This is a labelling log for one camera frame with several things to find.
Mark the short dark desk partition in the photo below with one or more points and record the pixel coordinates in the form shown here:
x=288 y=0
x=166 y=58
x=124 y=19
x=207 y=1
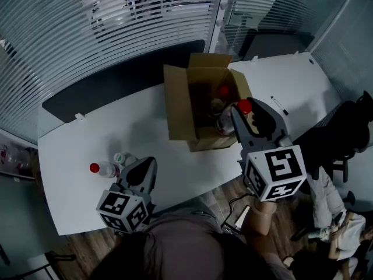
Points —
x=277 y=45

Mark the brown cardboard box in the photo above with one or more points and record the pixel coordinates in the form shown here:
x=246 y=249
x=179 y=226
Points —
x=177 y=104

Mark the black battery pack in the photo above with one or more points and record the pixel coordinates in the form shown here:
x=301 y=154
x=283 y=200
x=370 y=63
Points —
x=230 y=227

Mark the white-green capped clear bottle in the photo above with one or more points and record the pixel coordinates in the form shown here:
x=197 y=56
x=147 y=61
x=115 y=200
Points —
x=119 y=157

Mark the long dark desk partition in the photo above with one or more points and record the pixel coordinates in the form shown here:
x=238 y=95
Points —
x=116 y=80

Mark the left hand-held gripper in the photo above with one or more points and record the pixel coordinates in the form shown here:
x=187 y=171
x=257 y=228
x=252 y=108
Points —
x=122 y=209

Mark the person's right forearm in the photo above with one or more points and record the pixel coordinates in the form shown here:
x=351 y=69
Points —
x=259 y=223

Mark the white table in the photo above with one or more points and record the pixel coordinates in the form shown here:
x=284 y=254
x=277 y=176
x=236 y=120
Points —
x=87 y=141

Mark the white power bank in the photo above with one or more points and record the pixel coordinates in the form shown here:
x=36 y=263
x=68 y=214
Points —
x=243 y=213

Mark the person's grey trousers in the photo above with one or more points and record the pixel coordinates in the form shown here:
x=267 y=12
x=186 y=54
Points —
x=192 y=209

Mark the whiteboard on black stand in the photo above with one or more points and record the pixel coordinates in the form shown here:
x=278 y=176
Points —
x=29 y=264

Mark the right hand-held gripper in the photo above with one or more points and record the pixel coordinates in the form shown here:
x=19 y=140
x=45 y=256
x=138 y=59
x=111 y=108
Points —
x=277 y=174

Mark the person's mauve shirt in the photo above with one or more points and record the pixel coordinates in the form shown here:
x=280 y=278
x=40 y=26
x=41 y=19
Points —
x=186 y=249

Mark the white horizontal blinds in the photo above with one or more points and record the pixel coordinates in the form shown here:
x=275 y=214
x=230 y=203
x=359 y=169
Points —
x=291 y=4
x=87 y=25

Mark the round white door knob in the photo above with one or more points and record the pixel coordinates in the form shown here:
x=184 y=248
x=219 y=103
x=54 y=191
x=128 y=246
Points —
x=218 y=23
x=223 y=6

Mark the red-capped clear bottle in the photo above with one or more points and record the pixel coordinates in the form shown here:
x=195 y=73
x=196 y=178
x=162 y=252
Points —
x=105 y=169
x=223 y=90
x=244 y=106

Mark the black marker pen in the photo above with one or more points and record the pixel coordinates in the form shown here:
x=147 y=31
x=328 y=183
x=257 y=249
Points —
x=279 y=105

